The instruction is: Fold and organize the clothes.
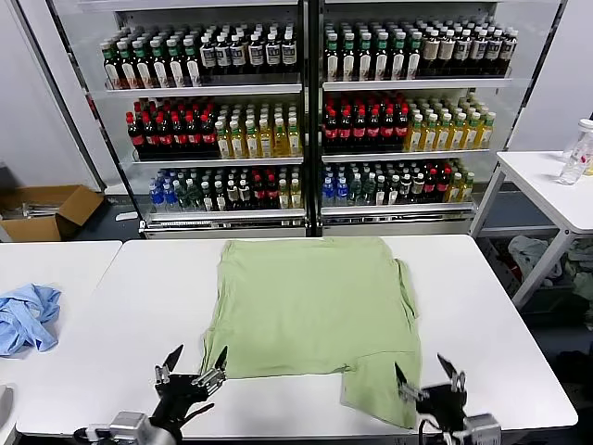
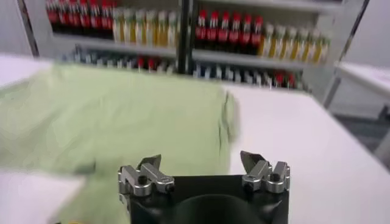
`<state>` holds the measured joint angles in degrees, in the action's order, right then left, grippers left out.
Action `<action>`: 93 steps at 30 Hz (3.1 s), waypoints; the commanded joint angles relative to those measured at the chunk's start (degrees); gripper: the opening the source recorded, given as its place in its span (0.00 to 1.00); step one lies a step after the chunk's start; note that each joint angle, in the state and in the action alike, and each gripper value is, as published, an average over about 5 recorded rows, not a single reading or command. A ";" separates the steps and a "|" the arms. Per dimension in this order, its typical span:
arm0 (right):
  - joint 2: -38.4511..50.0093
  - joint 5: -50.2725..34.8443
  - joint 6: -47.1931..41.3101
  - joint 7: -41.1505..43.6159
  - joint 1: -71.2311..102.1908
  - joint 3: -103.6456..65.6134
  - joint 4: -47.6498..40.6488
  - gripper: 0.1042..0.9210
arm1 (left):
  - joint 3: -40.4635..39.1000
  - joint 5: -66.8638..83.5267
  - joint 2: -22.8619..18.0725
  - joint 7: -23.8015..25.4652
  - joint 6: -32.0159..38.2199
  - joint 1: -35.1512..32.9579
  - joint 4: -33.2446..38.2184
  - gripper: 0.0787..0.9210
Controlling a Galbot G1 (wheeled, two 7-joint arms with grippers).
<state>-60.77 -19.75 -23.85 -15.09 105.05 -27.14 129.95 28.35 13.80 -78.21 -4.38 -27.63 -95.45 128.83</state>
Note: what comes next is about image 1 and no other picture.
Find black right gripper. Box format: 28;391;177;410
393;353;468;432

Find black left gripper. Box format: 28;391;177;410
152;343;229;430

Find light green t-shirt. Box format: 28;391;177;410
199;235;423;430

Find grey white cloth pile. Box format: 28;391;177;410
508;235;553;279

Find crumpled light blue shirt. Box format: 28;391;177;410
0;283;63;358

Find open cardboard box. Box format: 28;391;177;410
0;184;106;242

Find silver metal rods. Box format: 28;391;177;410
2;199;61;219

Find white side table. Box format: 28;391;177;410
468;150;593;312

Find clear plastic bottle white cap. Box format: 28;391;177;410
559;118;593;185

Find white beverage display cabinet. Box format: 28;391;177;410
18;0;316;240
314;0;569;237

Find dark drink bottle navy label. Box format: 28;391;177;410
247;32;266;73
455;28;473;76
230;32;248;74
471;28;488;76
199;35;217;75
264;31;283;73
215;33;233;74
502;29;520;75
486;28;505;76
281;29;299;72

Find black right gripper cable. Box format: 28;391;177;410
418;415;448;445

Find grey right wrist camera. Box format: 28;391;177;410
462;413;502;444

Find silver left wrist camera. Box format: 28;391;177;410
109;410;152;441

